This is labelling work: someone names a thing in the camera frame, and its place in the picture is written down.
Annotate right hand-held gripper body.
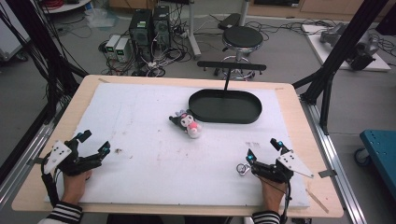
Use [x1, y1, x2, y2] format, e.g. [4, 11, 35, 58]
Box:
[251, 149, 315, 185]

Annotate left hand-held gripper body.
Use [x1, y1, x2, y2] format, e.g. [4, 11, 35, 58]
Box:
[42, 137, 103, 177]

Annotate silver keyring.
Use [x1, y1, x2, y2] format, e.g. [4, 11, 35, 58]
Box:
[235, 162, 252, 177]

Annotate dark plush toy keychain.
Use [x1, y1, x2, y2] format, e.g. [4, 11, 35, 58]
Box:
[168, 108, 204, 140]

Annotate person's right hand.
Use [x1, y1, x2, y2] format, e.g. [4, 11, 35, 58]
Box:
[260, 178, 288, 215]

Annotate person's left hand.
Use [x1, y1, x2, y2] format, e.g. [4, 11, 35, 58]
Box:
[61, 170, 93, 205]

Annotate thin wooden stick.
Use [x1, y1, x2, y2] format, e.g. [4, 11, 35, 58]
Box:
[305, 188, 330, 215]

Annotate grey power supply box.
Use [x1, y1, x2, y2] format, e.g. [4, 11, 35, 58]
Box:
[105, 34, 121, 59]
[115, 37, 131, 63]

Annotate blue cart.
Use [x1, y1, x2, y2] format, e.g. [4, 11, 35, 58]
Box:
[354, 129, 396, 201]

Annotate white floor board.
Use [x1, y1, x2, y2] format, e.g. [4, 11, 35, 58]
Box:
[301, 23, 392, 73]

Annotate black round stool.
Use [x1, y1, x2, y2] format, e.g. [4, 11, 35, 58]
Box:
[214, 25, 265, 80]

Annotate black computer tower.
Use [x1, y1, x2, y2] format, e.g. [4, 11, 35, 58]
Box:
[151, 5, 173, 51]
[128, 8, 154, 63]

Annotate grey machine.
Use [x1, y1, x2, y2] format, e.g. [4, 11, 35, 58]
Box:
[319, 22, 380, 71]

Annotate white desk leg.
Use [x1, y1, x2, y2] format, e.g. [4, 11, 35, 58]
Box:
[186, 0, 203, 61]

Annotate aluminium rail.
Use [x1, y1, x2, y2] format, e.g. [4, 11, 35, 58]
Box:
[299, 94, 369, 224]

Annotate black frame post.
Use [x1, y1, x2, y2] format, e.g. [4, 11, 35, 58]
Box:
[5, 0, 89, 120]
[291, 0, 390, 135]

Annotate tangle of floor cables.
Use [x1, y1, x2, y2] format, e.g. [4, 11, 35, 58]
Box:
[98, 8, 195, 78]

